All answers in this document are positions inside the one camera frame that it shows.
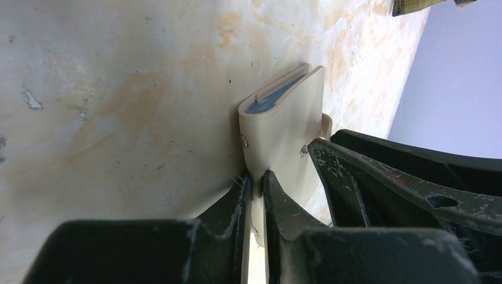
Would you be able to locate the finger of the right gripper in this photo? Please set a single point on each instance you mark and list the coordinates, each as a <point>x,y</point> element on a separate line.
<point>363,192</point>
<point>465,173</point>

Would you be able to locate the yellow plaid cloth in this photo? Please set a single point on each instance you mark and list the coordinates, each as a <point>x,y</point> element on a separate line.
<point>404,7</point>

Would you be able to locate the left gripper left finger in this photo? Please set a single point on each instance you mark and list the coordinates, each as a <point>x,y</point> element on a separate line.
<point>211,248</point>

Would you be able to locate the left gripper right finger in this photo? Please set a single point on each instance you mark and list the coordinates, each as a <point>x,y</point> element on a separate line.
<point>301,249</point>

